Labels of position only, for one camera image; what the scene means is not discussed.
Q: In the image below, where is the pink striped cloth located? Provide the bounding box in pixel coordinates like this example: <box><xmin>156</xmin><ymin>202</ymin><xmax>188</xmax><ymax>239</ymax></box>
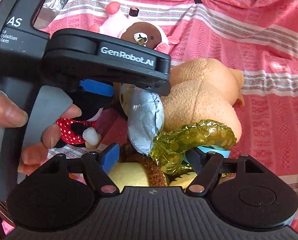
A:
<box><xmin>43</xmin><ymin>0</ymin><xmax>298</xmax><ymax>232</ymax></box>

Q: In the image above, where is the Minnie Mouse plush toy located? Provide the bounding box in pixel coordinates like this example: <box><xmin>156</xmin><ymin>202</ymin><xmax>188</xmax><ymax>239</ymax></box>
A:
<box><xmin>55</xmin><ymin>107</ymin><xmax>103</xmax><ymax>148</ymax></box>

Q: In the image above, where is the orange plush toy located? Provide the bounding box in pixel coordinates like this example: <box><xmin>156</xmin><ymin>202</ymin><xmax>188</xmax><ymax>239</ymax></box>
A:
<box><xmin>161</xmin><ymin>59</ymin><xmax>244</xmax><ymax>139</ymax></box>

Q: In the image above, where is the person's left hand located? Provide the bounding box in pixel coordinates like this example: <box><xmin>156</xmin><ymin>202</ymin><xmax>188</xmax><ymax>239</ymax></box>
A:
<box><xmin>0</xmin><ymin>89</ymin><xmax>83</xmax><ymax>176</ymax></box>

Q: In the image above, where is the clear plastic bag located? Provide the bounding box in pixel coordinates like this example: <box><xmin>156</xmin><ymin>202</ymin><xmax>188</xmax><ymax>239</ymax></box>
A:
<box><xmin>33</xmin><ymin>0</ymin><xmax>68</xmax><ymax>29</ymax></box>

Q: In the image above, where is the foil character balloon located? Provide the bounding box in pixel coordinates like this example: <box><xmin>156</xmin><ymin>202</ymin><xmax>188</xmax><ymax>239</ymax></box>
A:
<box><xmin>119</xmin><ymin>84</ymin><xmax>241</xmax><ymax>176</ymax></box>

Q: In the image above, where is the brown bear pink suit plush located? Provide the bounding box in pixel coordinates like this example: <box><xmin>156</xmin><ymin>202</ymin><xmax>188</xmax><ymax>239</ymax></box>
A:
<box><xmin>88</xmin><ymin>2</ymin><xmax>179</xmax><ymax>54</ymax></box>

